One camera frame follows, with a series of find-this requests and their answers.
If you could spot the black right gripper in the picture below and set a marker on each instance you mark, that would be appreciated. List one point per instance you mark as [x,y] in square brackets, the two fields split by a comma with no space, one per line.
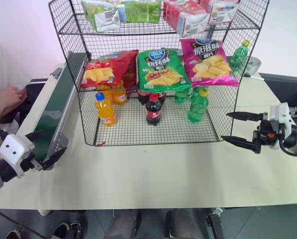
[264,135]

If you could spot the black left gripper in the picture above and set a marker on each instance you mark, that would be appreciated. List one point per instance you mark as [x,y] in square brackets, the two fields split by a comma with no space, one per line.
[30,161]

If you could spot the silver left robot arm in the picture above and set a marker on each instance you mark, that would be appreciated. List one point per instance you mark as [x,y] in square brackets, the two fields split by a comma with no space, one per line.
[4,171]

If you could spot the green conveyor belt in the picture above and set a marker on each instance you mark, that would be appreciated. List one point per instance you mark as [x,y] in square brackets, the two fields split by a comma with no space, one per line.
[63,82]

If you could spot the person's bare hand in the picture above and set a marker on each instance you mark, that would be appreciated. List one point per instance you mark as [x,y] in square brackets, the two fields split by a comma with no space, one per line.
[10,99]

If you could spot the green soda bottle yellow cap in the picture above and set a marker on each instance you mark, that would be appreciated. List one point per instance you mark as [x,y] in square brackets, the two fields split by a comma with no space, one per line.
[198,109]
[181,95]
[239,56]

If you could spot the small red twist tie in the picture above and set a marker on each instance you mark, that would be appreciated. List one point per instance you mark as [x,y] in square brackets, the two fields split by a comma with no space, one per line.
[102,143]

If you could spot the white shoe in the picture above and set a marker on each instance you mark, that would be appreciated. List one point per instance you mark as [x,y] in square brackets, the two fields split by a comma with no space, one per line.
[44,212]

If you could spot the white bowl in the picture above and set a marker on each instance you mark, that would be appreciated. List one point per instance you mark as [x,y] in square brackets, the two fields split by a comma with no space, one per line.
[254,63]

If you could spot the orange soda bottle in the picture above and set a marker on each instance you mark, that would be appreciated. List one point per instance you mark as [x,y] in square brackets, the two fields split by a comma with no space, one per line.
[108,90]
[119,95]
[106,112]

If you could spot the magenta potato chips bag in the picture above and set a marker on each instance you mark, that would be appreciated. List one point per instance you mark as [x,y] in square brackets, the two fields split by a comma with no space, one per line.
[208,64]

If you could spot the black shoe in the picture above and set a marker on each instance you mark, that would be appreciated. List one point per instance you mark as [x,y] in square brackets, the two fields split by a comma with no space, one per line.
[61,231]
[13,234]

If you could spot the cola bottle red label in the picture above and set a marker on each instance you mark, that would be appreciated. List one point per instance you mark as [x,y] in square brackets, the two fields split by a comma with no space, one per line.
[162,97]
[153,109]
[142,95]

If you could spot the person in white shirt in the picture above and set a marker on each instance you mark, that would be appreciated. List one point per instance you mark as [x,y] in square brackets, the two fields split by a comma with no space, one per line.
[4,64]

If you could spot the red potato chips bag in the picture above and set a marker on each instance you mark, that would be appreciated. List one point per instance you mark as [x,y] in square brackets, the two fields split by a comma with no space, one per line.
[101,72]

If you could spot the green potato chips bag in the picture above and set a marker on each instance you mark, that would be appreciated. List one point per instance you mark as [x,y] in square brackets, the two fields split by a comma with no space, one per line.
[160,72]

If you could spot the red snack package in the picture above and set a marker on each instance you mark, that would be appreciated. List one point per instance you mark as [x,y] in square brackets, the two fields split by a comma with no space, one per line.
[178,12]
[223,12]

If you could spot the green snack package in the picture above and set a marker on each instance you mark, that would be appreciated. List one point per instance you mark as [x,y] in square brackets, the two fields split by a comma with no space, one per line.
[140,12]
[96,10]

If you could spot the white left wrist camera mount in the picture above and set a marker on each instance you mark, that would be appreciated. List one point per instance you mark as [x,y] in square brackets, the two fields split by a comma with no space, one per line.
[14,149]

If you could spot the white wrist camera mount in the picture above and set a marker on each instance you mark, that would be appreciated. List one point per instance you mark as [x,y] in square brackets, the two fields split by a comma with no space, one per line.
[14,149]
[281,112]

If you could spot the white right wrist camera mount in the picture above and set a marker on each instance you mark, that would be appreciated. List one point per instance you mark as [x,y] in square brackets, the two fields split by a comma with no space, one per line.
[281,112]

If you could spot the black table leg bracket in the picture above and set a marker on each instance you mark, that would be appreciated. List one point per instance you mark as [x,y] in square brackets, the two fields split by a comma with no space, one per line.
[75,230]
[214,222]

